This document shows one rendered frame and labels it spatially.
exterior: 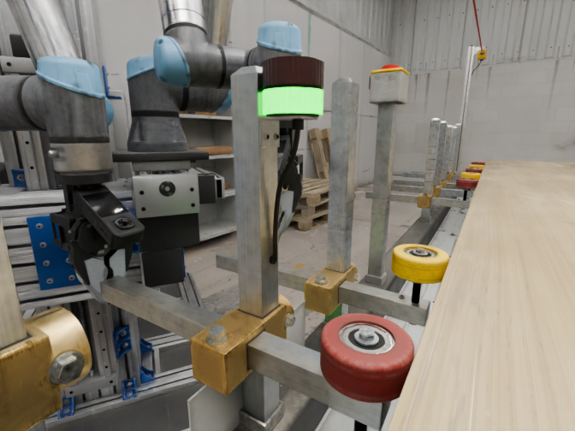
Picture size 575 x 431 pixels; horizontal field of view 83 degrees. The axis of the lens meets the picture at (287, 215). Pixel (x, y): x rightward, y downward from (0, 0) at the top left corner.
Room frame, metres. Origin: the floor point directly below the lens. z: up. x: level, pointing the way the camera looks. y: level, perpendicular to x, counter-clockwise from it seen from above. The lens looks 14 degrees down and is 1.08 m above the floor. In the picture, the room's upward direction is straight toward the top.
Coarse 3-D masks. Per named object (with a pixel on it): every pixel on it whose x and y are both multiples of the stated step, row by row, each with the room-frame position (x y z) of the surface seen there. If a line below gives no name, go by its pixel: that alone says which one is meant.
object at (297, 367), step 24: (120, 288) 0.43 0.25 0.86; (144, 288) 0.43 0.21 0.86; (144, 312) 0.40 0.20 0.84; (168, 312) 0.37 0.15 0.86; (192, 312) 0.37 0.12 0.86; (192, 336) 0.35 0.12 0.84; (264, 336) 0.32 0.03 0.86; (264, 360) 0.29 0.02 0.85; (288, 360) 0.28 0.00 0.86; (312, 360) 0.28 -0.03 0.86; (288, 384) 0.28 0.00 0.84; (312, 384) 0.26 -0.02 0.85; (336, 408) 0.25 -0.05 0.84; (360, 408) 0.23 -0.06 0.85; (384, 408) 0.23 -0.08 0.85
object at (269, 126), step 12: (288, 84) 0.31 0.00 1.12; (300, 84) 0.31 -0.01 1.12; (264, 120) 0.34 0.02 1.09; (276, 120) 0.35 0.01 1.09; (288, 120) 0.35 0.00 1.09; (300, 120) 0.33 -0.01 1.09; (264, 132) 0.34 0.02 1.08; (276, 132) 0.36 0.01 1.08; (264, 144) 0.34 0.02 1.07; (276, 144) 0.36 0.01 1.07; (288, 168) 0.34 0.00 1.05; (276, 192) 0.35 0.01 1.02; (276, 204) 0.35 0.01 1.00; (276, 216) 0.35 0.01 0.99; (276, 228) 0.35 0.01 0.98; (276, 240) 0.35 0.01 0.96; (276, 252) 0.35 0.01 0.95
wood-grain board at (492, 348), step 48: (480, 192) 1.02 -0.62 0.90; (528, 192) 1.02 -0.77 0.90; (480, 240) 0.54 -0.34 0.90; (528, 240) 0.54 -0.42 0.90; (480, 288) 0.35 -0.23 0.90; (528, 288) 0.35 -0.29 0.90; (432, 336) 0.26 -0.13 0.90; (480, 336) 0.26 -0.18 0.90; (528, 336) 0.26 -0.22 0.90; (432, 384) 0.20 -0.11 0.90; (480, 384) 0.20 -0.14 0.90; (528, 384) 0.20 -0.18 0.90
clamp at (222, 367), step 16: (288, 304) 0.39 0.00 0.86; (224, 320) 0.33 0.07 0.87; (240, 320) 0.33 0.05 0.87; (256, 320) 0.33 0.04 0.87; (272, 320) 0.34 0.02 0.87; (288, 320) 0.37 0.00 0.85; (240, 336) 0.30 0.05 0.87; (256, 336) 0.32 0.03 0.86; (192, 352) 0.30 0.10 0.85; (208, 352) 0.29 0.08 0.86; (224, 352) 0.28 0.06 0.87; (240, 352) 0.29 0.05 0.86; (208, 368) 0.29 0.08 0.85; (224, 368) 0.28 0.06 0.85; (240, 368) 0.29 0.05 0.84; (208, 384) 0.29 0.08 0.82; (224, 384) 0.28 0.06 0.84
